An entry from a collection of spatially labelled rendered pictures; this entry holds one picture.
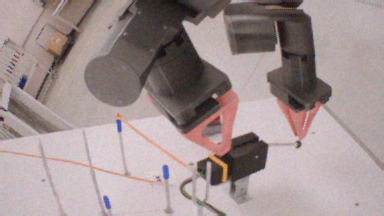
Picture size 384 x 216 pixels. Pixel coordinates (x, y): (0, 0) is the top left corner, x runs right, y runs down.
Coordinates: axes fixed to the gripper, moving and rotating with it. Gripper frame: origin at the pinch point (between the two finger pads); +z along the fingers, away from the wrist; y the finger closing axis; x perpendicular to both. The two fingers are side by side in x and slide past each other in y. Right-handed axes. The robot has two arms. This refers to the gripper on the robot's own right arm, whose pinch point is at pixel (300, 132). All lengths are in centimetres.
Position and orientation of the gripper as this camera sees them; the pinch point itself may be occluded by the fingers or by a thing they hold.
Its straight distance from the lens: 62.3
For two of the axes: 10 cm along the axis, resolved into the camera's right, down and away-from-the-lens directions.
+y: 4.7, 4.2, -7.8
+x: 8.7, -3.7, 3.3
